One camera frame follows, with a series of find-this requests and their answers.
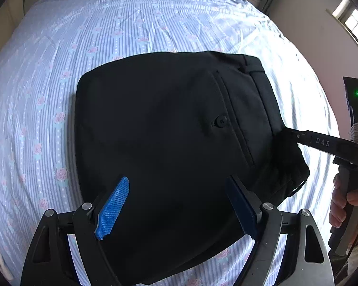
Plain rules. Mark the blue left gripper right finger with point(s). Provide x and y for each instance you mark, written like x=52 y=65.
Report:
x=246 y=206

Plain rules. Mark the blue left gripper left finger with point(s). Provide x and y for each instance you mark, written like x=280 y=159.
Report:
x=110 y=208

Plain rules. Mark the black pants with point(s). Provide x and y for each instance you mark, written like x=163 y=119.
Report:
x=178 y=125

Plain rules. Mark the right hand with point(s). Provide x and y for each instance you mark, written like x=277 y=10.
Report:
x=339 y=202

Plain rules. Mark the window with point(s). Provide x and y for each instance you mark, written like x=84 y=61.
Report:
x=346 y=14

